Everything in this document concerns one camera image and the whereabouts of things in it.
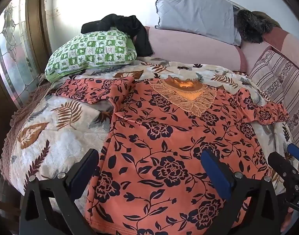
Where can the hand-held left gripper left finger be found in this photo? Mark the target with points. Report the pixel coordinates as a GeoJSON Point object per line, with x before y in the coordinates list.
{"type": "Point", "coordinates": [83, 173]}

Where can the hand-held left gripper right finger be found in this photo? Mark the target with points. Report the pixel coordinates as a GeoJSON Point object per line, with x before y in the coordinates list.
{"type": "Point", "coordinates": [216, 173]}

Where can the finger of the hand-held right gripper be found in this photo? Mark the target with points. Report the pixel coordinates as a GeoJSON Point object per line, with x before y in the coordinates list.
{"type": "Point", "coordinates": [282, 167]}
{"type": "Point", "coordinates": [296, 151]}

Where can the orange floral shirt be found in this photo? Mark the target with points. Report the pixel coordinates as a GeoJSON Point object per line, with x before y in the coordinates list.
{"type": "Point", "coordinates": [169, 156]}

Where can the person's right hand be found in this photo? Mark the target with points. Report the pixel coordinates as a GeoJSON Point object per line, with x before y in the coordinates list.
{"type": "Point", "coordinates": [286, 221]}

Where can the leaf print fleece blanket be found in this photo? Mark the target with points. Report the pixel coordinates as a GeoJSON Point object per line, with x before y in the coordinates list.
{"type": "Point", "coordinates": [58, 132]}

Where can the striped floral quilt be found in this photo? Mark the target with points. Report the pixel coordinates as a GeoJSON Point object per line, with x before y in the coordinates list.
{"type": "Point", "coordinates": [281, 83]}

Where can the pink maroon folded blanket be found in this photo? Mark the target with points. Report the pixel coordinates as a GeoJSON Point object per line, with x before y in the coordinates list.
{"type": "Point", "coordinates": [291, 44]}

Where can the green checked pillow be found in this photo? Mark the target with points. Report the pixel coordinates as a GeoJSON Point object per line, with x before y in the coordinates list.
{"type": "Point", "coordinates": [90, 51]}

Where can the pink bolster cushion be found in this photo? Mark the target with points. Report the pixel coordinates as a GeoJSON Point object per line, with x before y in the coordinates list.
{"type": "Point", "coordinates": [193, 51]}

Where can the stained glass window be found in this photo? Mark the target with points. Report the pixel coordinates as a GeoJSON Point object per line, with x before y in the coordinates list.
{"type": "Point", "coordinates": [12, 53]}

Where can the black garment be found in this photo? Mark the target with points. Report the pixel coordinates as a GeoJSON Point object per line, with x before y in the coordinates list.
{"type": "Point", "coordinates": [137, 29]}

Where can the light blue pillow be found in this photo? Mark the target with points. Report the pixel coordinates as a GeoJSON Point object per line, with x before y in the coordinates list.
{"type": "Point", "coordinates": [196, 12]}

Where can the wooden window frame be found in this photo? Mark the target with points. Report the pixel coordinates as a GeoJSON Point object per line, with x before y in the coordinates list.
{"type": "Point", "coordinates": [36, 29]}

